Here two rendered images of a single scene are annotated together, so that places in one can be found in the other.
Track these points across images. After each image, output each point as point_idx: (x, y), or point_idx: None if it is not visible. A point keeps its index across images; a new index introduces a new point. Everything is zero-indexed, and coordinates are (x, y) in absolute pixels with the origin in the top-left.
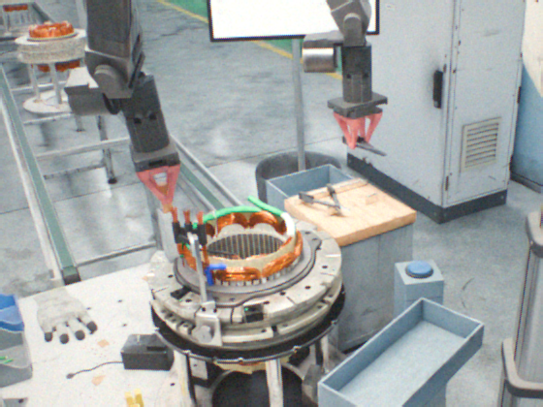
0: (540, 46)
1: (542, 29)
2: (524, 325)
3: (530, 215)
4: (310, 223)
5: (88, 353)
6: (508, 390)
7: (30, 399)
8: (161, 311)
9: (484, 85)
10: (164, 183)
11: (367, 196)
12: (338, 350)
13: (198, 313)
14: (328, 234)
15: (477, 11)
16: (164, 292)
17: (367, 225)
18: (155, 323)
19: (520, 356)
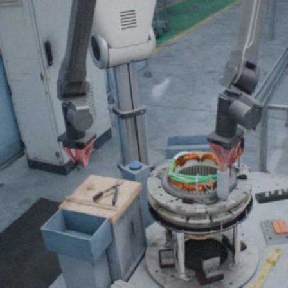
0: (146, 36)
1: (146, 31)
2: (145, 144)
3: (125, 112)
4: (129, 199)
5: None
6: (153, 169)
7: None
8: (249, 193)
9: None
10: (222, 154)
11: (94, 184)
12: (148, 245)
13: (246, 166)
14: (153, 171)
15: None
16: (247, 182)
17: (119, 180)
18: (249, 210)
19: (147, 157)
